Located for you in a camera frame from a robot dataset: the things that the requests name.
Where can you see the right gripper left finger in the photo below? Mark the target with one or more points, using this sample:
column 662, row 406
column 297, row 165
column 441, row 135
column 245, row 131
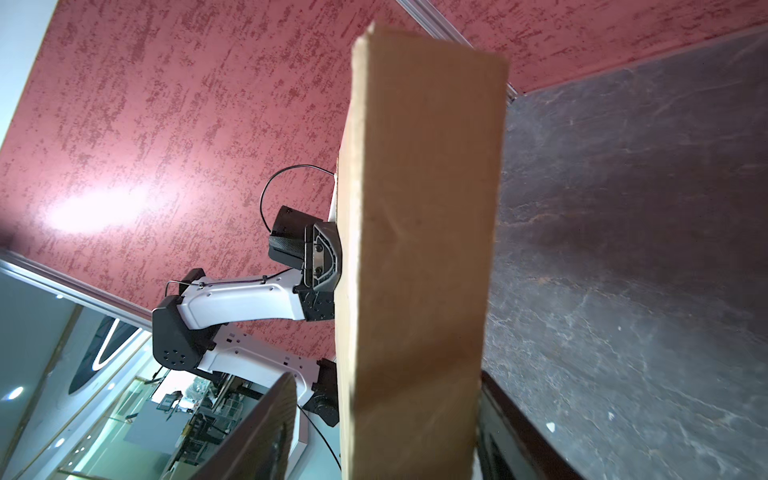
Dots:
column 259, row 447

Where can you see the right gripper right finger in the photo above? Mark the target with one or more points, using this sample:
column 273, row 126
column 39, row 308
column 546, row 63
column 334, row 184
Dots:
column 508, row 445

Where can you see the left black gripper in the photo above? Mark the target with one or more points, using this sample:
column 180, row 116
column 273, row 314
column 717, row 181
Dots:
column 322, row 257

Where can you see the brown cardboard box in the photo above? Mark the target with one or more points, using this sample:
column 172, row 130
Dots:
column 418, row 176

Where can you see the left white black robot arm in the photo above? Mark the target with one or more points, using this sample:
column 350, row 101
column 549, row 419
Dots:
column 199, row 328

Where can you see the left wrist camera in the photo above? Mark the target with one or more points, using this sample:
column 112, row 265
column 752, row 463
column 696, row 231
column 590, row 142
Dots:
column 287, row 237

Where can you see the aluminium front rail frame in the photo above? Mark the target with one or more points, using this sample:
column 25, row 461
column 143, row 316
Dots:
column 46, row 278

